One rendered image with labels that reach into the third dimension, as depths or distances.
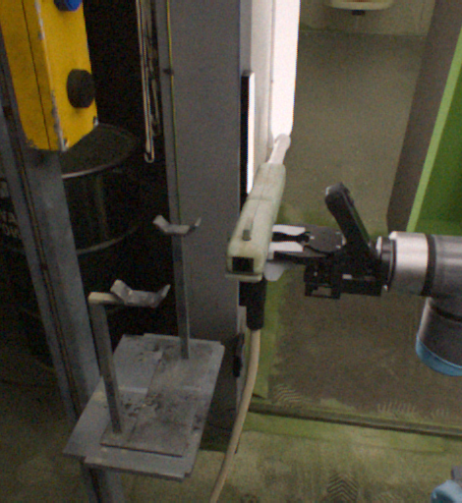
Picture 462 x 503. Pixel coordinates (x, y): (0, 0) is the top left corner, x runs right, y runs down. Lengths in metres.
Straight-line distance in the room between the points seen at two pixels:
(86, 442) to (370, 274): 0.56
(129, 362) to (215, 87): 0.61
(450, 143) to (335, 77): 1.05
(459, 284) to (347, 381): 1.40
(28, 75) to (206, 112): 0.57
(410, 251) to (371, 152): 2.13
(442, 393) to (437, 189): 0.80
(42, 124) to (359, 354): 1.78
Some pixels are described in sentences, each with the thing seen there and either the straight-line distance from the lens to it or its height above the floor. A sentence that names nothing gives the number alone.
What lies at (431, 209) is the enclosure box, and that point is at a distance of 2.24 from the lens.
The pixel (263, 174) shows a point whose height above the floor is 1.20.
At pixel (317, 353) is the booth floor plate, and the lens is 2.20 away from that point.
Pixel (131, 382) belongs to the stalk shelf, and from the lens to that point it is 1.04.
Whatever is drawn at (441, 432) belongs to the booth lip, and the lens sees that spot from 2.05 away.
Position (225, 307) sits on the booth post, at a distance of 1.43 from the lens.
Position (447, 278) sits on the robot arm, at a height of 1.14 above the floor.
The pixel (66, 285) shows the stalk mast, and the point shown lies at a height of 1.05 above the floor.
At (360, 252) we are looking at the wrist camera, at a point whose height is 1.15.
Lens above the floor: 1.53
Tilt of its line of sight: 32 degrees down
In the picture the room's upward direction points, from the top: straight up
